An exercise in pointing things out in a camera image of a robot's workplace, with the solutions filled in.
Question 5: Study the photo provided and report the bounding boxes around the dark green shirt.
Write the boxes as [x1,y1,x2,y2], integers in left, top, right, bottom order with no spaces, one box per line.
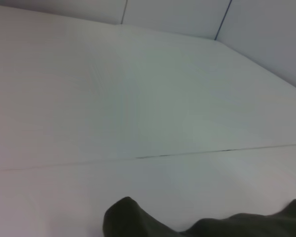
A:
[102,196,296,237]

